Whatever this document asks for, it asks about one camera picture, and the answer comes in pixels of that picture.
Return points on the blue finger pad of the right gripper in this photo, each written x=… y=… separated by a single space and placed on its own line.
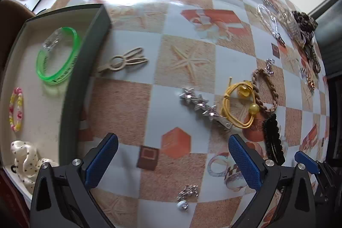
x=310 y=165

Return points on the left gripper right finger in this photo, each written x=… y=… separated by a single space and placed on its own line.
x=296 y=207

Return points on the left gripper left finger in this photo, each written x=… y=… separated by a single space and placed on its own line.
x=62 y=196

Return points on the black large hair clip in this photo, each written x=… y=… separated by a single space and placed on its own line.
x=272 y=139

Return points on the white polka dot scrunchie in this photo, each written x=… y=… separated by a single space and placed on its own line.
x=28 y=163

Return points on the green plastic bangle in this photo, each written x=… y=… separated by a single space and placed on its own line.
x=55 y=66

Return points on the silver star hair clip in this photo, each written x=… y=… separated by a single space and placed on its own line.
x=200 y=104

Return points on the black small claw clip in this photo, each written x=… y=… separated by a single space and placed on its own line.
x=13 y=169

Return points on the small silver pearl charm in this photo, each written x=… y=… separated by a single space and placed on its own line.
x=52 y=40

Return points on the silver flower pearl charm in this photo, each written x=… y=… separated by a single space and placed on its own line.
x=188 y=192

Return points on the small silver rhinestone clip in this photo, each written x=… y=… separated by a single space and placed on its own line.
x=269 y=66

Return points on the dark green tray box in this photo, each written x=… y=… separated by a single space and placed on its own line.
x=51 y=114

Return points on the clear plastic hair claw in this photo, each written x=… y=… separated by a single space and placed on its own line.
x=287 y=20

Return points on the beige rabbit hair clip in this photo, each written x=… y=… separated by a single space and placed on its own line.
x=118 y=62

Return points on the checkered patterned tablecloth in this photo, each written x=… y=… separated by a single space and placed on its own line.
x=163 y=143

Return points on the brown leather chair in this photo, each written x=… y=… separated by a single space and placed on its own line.
x=13 y=16

